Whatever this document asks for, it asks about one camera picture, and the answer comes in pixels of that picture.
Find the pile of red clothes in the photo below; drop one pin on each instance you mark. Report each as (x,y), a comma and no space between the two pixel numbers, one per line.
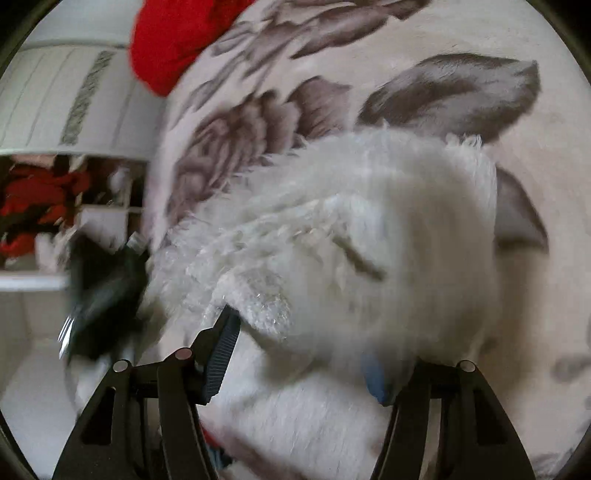
(27,198)

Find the green striped pants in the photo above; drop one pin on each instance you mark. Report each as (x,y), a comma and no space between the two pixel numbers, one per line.
(101,300)

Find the red blanket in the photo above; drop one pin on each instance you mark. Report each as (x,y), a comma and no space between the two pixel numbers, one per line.
(175,41)

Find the floral plush blanket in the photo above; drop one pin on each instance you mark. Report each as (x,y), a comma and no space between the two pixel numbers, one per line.
(461,37)

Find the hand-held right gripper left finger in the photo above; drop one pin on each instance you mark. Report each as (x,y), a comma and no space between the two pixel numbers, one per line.
(221,360)

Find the white fuzzy jacket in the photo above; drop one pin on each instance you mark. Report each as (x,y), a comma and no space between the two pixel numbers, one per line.
(346,254)

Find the white wardrobe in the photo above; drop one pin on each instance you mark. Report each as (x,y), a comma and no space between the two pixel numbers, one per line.
(46,92)

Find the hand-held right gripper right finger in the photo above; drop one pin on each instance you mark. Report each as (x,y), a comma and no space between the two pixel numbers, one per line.
(378,387)

